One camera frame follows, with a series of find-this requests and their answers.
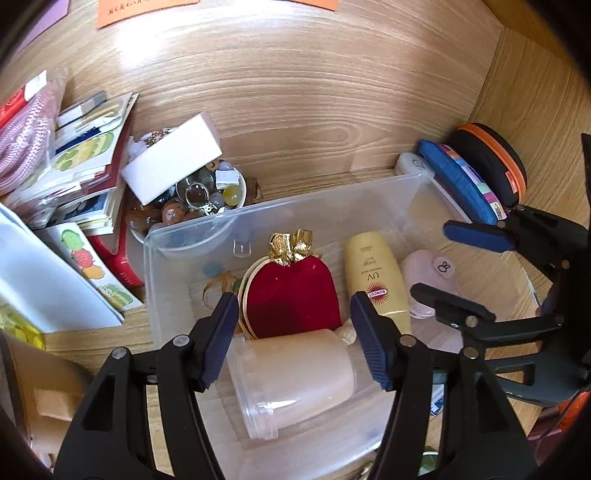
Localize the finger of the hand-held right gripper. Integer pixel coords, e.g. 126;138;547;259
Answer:
442;205;583;278
410;282;578;407

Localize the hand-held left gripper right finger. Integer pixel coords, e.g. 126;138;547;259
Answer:
349;292;536;480

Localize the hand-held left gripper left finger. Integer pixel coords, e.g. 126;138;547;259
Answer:
54;292;241;480

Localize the pink round gadget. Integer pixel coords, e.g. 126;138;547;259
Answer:
399;249;467;352

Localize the yellow sunscreen bottle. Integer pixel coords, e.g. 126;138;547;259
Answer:
342;232;413;337

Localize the translucent cream jar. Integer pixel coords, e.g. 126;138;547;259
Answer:
226;329;357;440

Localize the red velvet drawstring pouch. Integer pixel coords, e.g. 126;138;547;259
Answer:
238;227;342;340

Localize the clear plastic storage box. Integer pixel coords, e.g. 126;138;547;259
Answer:
143;172;543;480

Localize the blue fabric pouch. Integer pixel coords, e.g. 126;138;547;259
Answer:
418;138;504;225

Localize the black orange zip case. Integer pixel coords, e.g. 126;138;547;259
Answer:
450;122;528;213

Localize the white bowl of beads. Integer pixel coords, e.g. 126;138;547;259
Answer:
128;161;249;251

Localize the brown cardboard piece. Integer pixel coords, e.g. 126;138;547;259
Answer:
0;330;95;467

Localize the white cardboard box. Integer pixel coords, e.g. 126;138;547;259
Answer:
121;113;222;206

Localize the stack of books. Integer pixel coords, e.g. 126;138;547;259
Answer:
0;90;145;288

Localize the orange paper note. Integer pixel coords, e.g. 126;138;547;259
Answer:
96;0;340;29

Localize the pink paper note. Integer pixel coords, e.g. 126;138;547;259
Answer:
18;0;71;43

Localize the pink rope packet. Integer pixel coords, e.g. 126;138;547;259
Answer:
0;69;68;195

